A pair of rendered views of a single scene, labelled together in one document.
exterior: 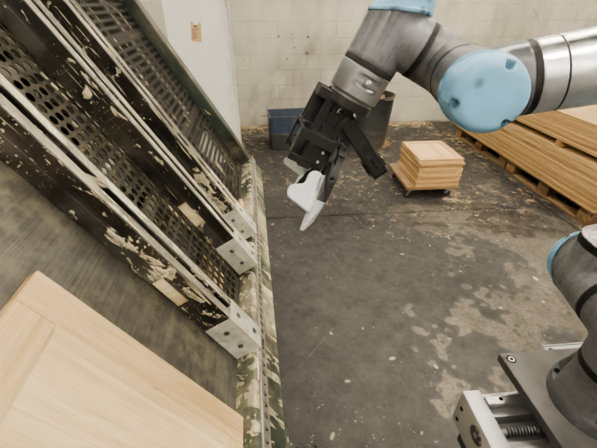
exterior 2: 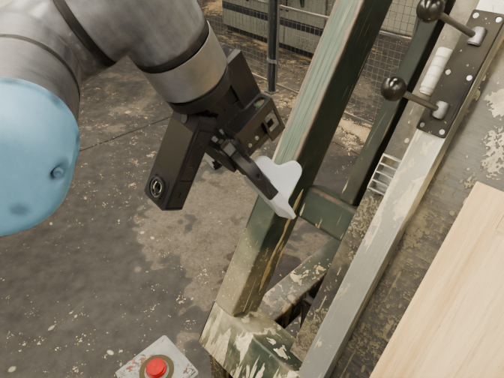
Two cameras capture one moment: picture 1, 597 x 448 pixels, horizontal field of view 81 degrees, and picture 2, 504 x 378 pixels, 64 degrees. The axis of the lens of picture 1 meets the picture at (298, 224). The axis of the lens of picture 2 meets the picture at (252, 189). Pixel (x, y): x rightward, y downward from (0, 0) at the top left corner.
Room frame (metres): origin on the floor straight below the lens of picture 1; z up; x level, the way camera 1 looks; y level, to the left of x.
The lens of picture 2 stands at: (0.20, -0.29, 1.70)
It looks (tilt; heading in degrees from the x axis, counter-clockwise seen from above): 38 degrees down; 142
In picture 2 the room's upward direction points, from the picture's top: straight up
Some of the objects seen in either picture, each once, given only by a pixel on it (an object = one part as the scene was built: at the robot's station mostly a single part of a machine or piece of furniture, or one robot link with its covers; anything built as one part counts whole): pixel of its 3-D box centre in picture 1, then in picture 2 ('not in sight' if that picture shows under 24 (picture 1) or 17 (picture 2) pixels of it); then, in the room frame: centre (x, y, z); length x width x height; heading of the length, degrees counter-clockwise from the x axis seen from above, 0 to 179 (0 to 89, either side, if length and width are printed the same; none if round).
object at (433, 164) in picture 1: (422, 167); not in sight; (3.32, -1.26, 0.20); 0.61 x 0.53 x 0.40; 5
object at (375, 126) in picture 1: (372, 119); not in sight; (4.59, -0.96, 0.33); 0.52 x 0.51 x 0.65; 5
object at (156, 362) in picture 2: not in sight; (156, 369); (-0.24, -0.19, 0.93); 0.04 x 0.04 x 0.02
